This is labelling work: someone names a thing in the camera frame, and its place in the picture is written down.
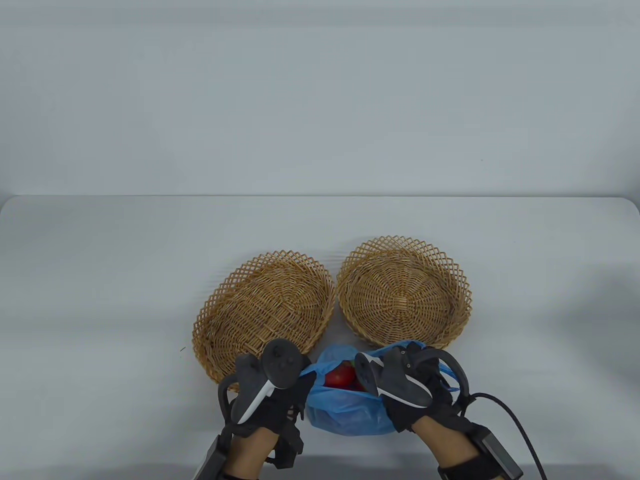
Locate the person's right hand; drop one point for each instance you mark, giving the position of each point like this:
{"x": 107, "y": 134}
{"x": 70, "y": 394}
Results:
{"x": 405, "y": 417}

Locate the person's left hand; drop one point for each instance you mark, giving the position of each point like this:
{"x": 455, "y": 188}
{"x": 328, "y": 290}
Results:
{"x": 290, "y": 405}

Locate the blue plastic bag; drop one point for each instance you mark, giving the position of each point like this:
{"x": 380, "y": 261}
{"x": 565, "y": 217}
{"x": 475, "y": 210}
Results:
{"x": 340, "y": 415}

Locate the red yellow apple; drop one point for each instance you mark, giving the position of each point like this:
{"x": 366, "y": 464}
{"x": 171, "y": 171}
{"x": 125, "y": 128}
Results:
{"x": 340, "y": 376}

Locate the person's left forearm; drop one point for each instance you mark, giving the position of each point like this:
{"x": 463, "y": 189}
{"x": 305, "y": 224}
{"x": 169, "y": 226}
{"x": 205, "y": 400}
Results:
{"x": 250, "y": 452}

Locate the person's right forearm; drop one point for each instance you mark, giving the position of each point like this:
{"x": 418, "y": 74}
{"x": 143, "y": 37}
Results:
{"x": 445, "y": 442}

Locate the black white handheld controller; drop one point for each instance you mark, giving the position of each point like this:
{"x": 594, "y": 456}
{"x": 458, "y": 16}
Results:
{"x": 400, "y": 387}
{"x": 282, "y": 362}

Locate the oval wicker basket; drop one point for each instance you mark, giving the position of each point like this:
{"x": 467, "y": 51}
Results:
{"x": 270, "y": 300}

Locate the round wicker basket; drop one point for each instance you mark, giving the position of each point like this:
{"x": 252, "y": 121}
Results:
{"x": 395, "y": 295}

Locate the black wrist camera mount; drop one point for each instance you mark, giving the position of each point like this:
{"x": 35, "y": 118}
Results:
{"x": 290, "y": 447}

